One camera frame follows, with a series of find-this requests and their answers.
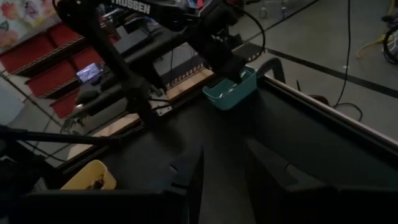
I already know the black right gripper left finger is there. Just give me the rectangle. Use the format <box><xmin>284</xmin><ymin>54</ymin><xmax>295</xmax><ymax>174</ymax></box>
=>
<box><xmin>167</xmin><ymin>148</ymin><xmax>205</xmax><ymax>224</ymax></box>

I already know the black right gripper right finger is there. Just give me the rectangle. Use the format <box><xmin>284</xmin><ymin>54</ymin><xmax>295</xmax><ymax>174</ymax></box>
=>
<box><xmin>244</xmin><ymin>138</ymin><xmax>338</xmax><ymax>224</ymax></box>

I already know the floral wall picture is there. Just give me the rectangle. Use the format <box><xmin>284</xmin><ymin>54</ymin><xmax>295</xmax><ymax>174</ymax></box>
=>
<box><xmin>0</xmin><ymin>0</ymin><xmax>62</xmax><ymax>53</ymax></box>

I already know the yellow floor cable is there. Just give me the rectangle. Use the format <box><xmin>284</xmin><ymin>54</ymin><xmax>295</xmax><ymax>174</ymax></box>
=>
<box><xmin>355</xmin><ymin>30</ymin><xmax>391</xmax><ymax>60</ymax></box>

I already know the dark grey desk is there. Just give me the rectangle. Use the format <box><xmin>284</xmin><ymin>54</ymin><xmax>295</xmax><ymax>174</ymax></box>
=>
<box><xmin>110</xmin><ymin>23</ymin><xmax>193</xmax><ymax>68</ymax></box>

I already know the thick black cable loop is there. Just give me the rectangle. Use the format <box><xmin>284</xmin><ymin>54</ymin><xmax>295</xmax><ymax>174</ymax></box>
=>
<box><xmin>255</xmin><ymin>57</ymin><xmax>287</xmax><ymax>84</ymax></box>

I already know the black left camera cable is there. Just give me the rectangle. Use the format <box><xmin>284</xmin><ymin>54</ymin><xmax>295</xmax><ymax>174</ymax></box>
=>
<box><xmin>231</xmin><ymin>4</ymin><xmax>267</xmax><ymax>54</ymax></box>

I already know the teal plastic bin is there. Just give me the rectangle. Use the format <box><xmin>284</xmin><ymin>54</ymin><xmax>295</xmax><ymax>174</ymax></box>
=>
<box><xmin>202</xmin><ymin>65</ymin><xmax>259</xmax><ymax>111</ymax></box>

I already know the black coiled cable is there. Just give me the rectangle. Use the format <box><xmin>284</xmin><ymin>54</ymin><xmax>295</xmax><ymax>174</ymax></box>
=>
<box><xmin>381</xmin><ymin>14</ymin><xmax>398</xmax><ymax>65</ymax></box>

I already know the grey laptop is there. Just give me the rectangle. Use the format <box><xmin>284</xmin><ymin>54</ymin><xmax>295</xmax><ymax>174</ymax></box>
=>
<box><xmin>75</xmin><ymin>62</ymin><xmax>103</xmax><ymax>84</ymax></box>

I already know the silver mounting bracket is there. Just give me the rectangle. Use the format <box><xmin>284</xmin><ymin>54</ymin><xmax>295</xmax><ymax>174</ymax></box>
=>
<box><xmin>154</xmin><ymin>105</ymin><xmax>173</xmax><ymax>117</ymax></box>

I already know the light wooden table board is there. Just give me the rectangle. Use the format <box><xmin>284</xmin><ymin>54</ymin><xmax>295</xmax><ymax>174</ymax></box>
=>
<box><xmin>65</xmin><ymin>67</ymin><xmax>216</xmax><ymax>160</ymax></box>

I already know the red bin shelf rack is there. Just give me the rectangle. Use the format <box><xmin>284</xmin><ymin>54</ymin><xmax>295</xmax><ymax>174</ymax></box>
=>
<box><xmin>0</xmin><ymin>21</ymin><xmax>121</xmax><ymax>121</ymax></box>

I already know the yellow plastic tray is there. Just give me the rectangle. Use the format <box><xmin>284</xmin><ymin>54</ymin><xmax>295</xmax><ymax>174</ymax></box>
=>
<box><xmin>60</xmin><ymin>159</ymin><xmax>118</xmax><ymax>191</ymax></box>

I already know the long black floor cable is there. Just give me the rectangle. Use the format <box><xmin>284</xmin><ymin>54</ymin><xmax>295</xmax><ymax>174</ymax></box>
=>
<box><xmin>331</xmin><ymin>0</ymin><xmax>364</xmax><ymax>123</ymax></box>

